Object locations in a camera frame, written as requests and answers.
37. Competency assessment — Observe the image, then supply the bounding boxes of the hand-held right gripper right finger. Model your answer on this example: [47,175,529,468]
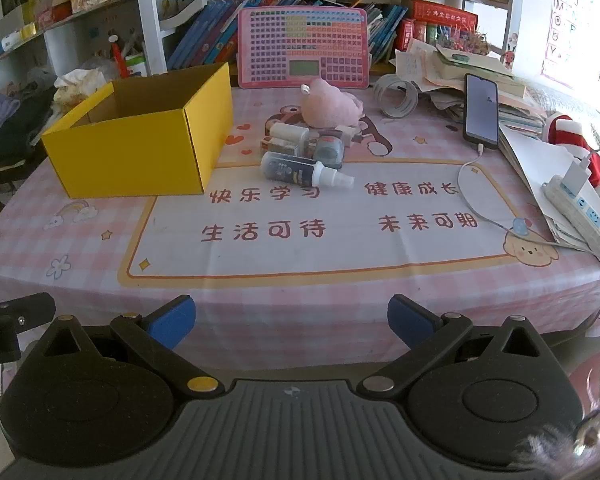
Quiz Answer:
[357,295,553,395]

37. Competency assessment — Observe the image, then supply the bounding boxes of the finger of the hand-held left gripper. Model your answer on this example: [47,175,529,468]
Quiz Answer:
[0,292,57,333]

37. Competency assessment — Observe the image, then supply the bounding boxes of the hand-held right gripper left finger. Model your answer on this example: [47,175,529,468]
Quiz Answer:
[27,296,226,395]

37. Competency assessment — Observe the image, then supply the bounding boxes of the yellow cardboard box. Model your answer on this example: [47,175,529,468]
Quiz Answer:
[41,62,235,199]

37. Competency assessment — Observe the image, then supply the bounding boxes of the small grey jar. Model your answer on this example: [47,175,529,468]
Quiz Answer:
[314,136,345,170]

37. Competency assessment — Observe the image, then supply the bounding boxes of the dark spray bottle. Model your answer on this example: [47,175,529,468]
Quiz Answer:
[260,151,355,190]

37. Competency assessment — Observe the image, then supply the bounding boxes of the small white eraser box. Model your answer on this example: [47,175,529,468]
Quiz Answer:
[260,136,301,157]

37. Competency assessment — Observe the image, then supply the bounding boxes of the small white bottle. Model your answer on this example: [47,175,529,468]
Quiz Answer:
[269,122,311,142]

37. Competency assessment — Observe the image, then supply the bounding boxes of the clear tape roll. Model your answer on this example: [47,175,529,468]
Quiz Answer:
[373,74,420,120]

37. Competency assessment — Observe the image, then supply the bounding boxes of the pink plush toy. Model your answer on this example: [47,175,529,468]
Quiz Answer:
[300,79,365,127]

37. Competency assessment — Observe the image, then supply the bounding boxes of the pile of clothes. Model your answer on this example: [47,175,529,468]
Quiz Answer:
[0,67,61,161]

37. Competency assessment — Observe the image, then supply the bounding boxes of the white power strip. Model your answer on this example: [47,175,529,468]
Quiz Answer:
[541,176,600,266]

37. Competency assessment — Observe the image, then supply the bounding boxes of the white charger plug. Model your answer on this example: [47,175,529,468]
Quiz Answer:
[562,157,593,196]

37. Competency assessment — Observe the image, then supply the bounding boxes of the black smartphone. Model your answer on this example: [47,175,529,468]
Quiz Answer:
[462,73,501,150]

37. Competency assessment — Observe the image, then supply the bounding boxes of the white green pen cup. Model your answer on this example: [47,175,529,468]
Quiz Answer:
[125,52,148,80]

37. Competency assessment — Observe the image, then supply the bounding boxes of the pile of papers and books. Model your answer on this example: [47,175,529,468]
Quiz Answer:
[395,37,546,136]

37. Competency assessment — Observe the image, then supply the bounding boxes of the row of blue books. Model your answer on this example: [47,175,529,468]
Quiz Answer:
[167,0,411,71]

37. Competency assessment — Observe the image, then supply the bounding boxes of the pink keyboard learning tablet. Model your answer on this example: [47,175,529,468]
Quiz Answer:
[237,7,372,89]

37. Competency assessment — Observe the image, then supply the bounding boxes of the red box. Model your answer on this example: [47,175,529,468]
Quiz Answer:
[414,0,479,28]

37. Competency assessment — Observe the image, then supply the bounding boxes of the white shelf unit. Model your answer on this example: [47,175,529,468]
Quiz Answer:
[0,0,517,77]

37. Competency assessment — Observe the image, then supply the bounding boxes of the alphabet wall poster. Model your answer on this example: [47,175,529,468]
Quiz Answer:
[540,0,600,81]

